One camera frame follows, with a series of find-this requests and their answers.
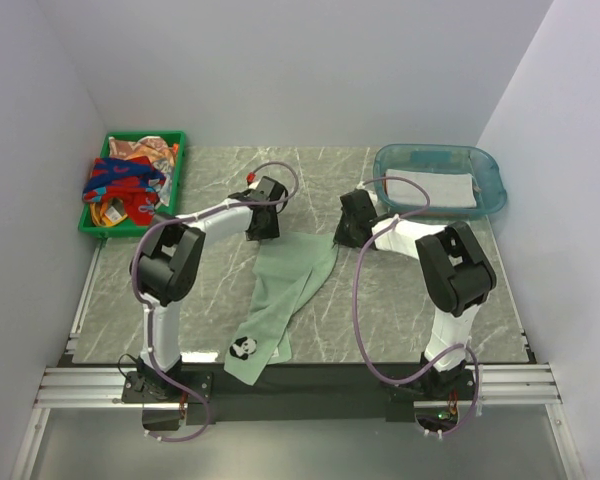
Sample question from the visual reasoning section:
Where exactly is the green panda towel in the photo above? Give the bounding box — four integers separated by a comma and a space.
224, 232, 338, 386

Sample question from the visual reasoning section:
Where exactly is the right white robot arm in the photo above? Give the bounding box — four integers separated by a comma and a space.
334, 189, 497, 399

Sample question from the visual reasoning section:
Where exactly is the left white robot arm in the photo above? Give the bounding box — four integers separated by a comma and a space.
130, 176, 290, 402

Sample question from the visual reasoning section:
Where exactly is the folded white towel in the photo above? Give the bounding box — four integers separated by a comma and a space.
384, 169, 477, 208

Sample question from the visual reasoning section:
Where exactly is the blue translucent plastic tub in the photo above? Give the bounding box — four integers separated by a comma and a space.
373, 144, 507, 217

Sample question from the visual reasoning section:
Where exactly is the red blue patterned cloth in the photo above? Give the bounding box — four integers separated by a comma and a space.
82, 156, 166, 226

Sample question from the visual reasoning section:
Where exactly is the orange yellow cloth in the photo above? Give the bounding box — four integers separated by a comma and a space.
89, 198, 128, 228

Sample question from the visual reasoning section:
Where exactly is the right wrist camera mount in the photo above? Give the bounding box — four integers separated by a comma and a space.
356, 182, 379, 207

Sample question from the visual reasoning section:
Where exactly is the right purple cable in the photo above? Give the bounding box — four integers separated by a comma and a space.
352, 177, 484, 439

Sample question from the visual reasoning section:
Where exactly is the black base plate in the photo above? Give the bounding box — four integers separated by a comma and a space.
121, 360, 537, 431

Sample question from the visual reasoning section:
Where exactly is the aluminium mounting rail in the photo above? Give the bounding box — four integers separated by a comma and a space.
17, 236, 584, 479

